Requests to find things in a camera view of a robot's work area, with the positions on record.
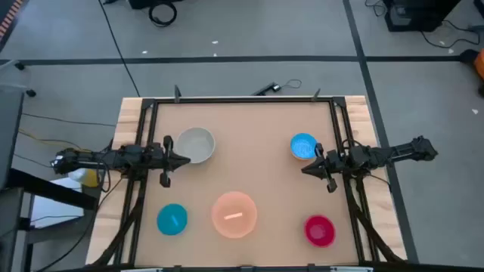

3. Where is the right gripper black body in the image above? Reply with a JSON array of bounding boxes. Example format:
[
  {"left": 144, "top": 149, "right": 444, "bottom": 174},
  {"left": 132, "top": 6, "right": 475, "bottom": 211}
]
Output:
[{"left": 315, "top": 142, "right": 343, "bottom": 194}]

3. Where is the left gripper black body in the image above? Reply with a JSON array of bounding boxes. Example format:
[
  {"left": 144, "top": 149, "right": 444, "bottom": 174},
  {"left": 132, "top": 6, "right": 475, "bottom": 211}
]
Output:
[{"left": 147, "top": 135, "right": 176, "bottom": 188}]

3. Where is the white bowl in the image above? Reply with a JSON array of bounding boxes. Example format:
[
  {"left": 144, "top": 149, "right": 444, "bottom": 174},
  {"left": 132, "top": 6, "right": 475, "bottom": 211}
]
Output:
[{"left": 174, "top": 127, "right": 216, "bottom": 165}]

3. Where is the small light blue bowl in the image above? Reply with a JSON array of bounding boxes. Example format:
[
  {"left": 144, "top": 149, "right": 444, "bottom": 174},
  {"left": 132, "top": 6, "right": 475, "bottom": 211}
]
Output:
[{"left": 290, "top": 132, "right": 319, "bottom": 161}]

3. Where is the teal bowl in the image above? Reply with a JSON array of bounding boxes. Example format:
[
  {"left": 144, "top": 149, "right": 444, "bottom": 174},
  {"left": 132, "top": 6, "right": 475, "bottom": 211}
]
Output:
[{"left": 156, "top": 203, "right": 189, "bottom": 236}]

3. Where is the red bowl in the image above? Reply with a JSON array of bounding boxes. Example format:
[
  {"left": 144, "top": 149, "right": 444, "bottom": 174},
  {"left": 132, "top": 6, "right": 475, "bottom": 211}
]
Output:
[{"left": 303, "top": 214, "right": 337, "bottom": 249}]

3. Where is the large peach bowl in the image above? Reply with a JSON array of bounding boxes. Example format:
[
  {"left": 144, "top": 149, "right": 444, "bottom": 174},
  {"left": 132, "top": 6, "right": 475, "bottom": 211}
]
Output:
[{"left": 211, "top": 190, "right": 259, "bottom": 240}]

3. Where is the yellow object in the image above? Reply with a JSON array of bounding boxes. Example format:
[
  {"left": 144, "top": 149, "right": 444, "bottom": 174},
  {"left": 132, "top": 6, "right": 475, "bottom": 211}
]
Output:
[{"left": 67, "top": 168, "right": 101, "bottom": 188}]

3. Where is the black equipment box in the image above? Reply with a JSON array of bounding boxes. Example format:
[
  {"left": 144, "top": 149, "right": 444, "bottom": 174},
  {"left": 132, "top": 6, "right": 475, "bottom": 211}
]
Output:
[{"left": 383, "top": 0, "right": 461, "bottom": 33}]

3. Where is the grey wheeled cart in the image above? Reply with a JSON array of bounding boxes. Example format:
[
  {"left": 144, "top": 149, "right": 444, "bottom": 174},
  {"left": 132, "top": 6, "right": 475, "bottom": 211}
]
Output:
[{"left": 0, "top": 59, "right": 38, "bottom": 99}]

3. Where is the orange object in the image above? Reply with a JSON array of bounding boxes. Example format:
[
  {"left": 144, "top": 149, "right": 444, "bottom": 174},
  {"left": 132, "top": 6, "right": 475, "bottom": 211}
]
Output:
[{"left": 473, "top": 48, "right": 484, "bottom": 81}]

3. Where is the black metal table frame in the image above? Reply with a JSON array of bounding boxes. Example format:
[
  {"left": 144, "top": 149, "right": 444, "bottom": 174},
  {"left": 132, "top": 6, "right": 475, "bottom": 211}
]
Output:
[{"left": 90, "top": 85, "right": 408, "bottom": 272}]

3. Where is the yellow cable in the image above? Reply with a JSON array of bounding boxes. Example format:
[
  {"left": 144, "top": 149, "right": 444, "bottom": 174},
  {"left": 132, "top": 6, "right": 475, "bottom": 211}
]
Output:
[{"left": 17, "top": 128, "right": 92, "bottom": 153}]

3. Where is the long thin black cable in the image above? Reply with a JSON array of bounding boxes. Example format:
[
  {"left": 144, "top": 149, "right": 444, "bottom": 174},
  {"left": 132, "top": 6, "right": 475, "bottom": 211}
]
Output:
[{"left": 97, "top": 0, "right": 141, "bottom": 97}]

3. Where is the coiled black cable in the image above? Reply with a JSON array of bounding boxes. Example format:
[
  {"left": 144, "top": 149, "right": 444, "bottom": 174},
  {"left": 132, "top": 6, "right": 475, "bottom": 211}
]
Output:
[{"left": 147, "top": 1, "right": 178, "bottom": 28}]

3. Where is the black floor cable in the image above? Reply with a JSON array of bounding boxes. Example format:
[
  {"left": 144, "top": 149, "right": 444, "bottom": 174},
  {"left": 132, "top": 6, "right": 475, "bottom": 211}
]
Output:
[{"left": 419, "top": 19, "right": 484, "bottom": 50}]

